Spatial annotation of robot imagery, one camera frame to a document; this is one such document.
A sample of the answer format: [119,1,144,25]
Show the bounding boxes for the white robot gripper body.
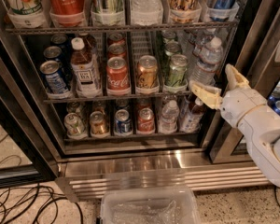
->
[220,88,267,128]

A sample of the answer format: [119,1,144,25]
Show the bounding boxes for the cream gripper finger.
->
[189,80,222,110]
[225,63,250,90]

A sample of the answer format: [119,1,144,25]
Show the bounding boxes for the clear water bottle shelf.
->
[189,36,223,85]

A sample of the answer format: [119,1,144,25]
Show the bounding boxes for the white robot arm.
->
[189,64,280,188]

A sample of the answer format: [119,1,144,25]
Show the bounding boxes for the white label bottle bottom shelf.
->
[179,97,206,133]

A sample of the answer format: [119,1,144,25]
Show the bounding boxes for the water bottle bottom shelf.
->
[159,100,179,133]

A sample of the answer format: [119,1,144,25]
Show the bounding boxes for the green can front middle shelf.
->
[165,54,188,87]

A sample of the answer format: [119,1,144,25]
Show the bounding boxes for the gold can middle shelf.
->
[136,55,158,89]

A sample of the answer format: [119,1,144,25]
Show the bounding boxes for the red can bottom shelf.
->
[137,108,155,132]

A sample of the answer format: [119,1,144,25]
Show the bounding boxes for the red can shelf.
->
[137,108,155,132]
[107,44,126,59]

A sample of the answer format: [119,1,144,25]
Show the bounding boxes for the blue can bottom shelf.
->
[115,109,132,134]

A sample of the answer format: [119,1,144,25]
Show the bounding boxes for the blue can shelf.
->
[115,109,132,134]
[40,61,70,94]
[43,46,65,64]

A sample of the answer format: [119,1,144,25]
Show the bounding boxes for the water bottle top shelf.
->
[131,0,162,25]

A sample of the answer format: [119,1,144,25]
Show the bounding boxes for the gold can bottom shelf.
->
[90,111,109,134]

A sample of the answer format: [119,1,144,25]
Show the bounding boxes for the brown tea bottle white label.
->
[71,37,101,97]

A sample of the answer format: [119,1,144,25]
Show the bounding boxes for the green can bottom shelf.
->
[64,113,85,136]

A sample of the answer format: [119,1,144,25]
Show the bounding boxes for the blue can front middle shelf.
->
[40,61,70,94]

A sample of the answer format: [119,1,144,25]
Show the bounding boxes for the large coca-cola bottle top shelf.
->
[50,0,84,27]

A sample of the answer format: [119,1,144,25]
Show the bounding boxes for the white 7up bottle top shelf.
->
[1,0,45,17]

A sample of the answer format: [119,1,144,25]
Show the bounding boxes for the red coca-cola can front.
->
[106,57,130,91]

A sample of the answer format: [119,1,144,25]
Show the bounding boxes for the clear plastic bin on floor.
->
[100,186,202,224]

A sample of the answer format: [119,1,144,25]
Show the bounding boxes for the middle wire shelf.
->
[44,91,191,104]

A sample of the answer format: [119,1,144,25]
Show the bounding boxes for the wire shelf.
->
[6,20,239,35]
[44,91,191,104]

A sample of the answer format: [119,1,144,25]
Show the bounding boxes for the top wire shelf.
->
[6,20,239,35]

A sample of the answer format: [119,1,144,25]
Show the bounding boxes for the black cables on floor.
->
[0,184,84,224]

